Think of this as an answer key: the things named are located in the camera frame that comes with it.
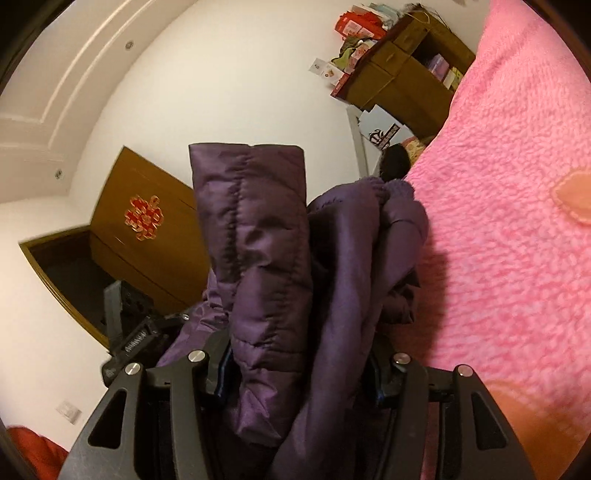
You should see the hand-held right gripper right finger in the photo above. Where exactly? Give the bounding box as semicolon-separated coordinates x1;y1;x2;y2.
368;350;539;480

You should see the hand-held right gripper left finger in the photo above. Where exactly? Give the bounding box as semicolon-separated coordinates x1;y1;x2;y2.
60;330;235;480

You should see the purple padded jacket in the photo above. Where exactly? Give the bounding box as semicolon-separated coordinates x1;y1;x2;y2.
154;142;431;480

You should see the wooden door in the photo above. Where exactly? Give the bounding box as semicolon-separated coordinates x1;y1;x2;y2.
89;145;214;315

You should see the red knot ornament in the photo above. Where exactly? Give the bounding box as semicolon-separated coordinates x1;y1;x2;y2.
123;196;165;241

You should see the red cloth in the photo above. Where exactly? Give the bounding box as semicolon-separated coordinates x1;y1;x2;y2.
6;426;71;480

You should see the pink and blue blanket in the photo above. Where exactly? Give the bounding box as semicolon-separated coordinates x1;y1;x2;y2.
369;0;591;480

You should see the black furry object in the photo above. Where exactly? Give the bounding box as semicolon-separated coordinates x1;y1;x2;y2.
378;144;415;182

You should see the white paper bag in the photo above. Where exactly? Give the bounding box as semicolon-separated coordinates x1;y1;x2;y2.
356;104;417;180

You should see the brown wooden bedside cabinet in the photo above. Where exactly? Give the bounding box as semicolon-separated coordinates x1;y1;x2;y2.
330;7;477;140

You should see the clutter of small packets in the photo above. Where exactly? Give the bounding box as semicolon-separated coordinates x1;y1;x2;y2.
308;2;411;88

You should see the red plastic bag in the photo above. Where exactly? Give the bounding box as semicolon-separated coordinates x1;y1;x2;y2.
335;7;389;41

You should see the white wall socket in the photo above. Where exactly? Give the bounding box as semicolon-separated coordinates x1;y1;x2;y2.
55;401;82;424

